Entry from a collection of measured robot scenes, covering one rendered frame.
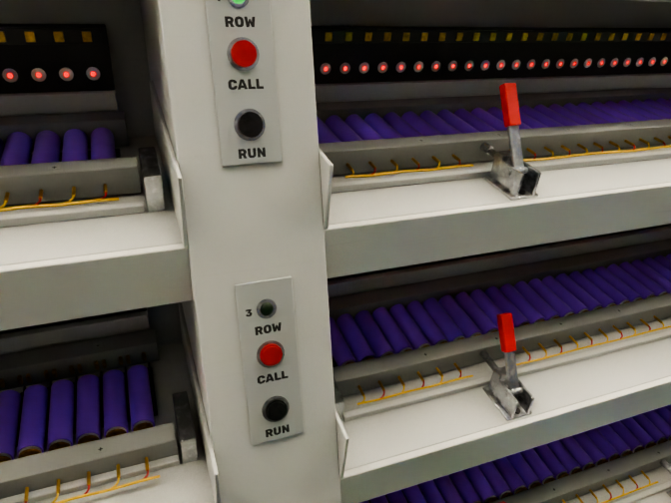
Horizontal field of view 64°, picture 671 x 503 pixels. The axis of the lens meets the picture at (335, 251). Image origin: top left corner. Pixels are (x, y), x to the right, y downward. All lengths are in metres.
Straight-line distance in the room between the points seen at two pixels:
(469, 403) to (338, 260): 0.21
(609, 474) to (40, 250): 0.65
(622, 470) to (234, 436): 0.51
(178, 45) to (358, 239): 0.18
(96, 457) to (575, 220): 0.44
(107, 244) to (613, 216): 0.43
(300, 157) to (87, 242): 0.15
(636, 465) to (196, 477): 0.54
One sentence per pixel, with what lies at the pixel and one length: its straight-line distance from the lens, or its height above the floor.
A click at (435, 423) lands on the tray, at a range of 0.51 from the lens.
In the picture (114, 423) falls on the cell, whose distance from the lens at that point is 0.48.
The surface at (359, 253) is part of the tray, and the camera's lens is 0.41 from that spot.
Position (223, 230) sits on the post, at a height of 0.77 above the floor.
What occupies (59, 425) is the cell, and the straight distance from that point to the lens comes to 0.50.
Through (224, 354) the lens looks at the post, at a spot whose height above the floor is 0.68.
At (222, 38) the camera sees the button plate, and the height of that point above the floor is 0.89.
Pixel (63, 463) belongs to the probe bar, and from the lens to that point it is 0.47.
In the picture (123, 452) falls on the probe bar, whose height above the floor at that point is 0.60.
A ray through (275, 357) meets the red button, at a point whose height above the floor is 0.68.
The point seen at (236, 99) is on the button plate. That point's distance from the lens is 0.36.
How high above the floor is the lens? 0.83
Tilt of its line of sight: 13 degrees down
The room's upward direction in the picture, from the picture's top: 3 degrees counter-clockwise
